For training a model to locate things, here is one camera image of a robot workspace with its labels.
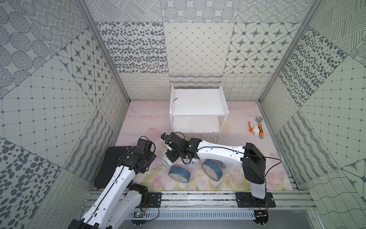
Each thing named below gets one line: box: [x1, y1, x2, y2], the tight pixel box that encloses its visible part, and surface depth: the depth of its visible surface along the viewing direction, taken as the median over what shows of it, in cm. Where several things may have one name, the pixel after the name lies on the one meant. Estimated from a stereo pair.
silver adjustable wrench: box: [255, 115, 264, 140], surface depth 106 cm
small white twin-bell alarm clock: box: [186, 157, 201, 168], surface depth 85 cm
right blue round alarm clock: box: [202, 158, 224, 182], surface depth 76 cm
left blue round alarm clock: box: [168, 166, 192, 184], surface depth 76 cm
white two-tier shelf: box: [169, 85, 229, 144], surface depth 78 cm
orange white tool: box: [248, 121, 264, 137], surface depth 102 cm
